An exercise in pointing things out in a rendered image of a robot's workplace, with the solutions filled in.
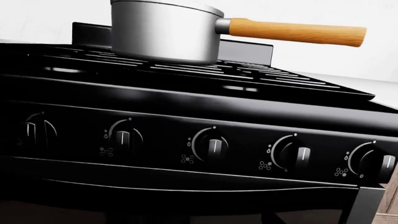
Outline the wooden cabinet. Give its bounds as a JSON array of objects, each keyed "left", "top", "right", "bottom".
[{"left": 374, "top": 161, "right": 398, "bottom": 224}]

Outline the black oven door handle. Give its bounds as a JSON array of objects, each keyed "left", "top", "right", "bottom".
[{"left": 0, "top": 156, "right": 358, "bottom": 194}]

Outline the black stove knob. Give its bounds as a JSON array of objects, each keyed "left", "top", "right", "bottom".
[
  {"left": 360, "top": 152, "right": 397, "bottom": 179},
  {"left": 19, "top": 114, "right": 58, "bottom": 150},
  {"left": 111, "top": 129, "right": 137, "bottom": 152},
  {"left": 281, "top": 144, "right": 312, "bottom": 171},
  {"left": 198, "top": 137, "right": 229, "bottom": 163}
]

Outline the black stove grate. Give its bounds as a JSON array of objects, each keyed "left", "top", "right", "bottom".
[{"left": 0, "top": 43, "right": 376, "bottom": 99}]

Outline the silver saucepan with wooden handle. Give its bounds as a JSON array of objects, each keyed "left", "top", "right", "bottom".
[{"left": 109, "top": 0, "right": 368, "bottom": 65}]

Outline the white countertop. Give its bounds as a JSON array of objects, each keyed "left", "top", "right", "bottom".
[{"left": 292, "top": 71, "right": 398, "bottom": 110}]

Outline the black gas stove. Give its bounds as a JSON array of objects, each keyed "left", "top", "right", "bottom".
[{"left": 0, "top": 22, "right": 398, "bottom": 224}]

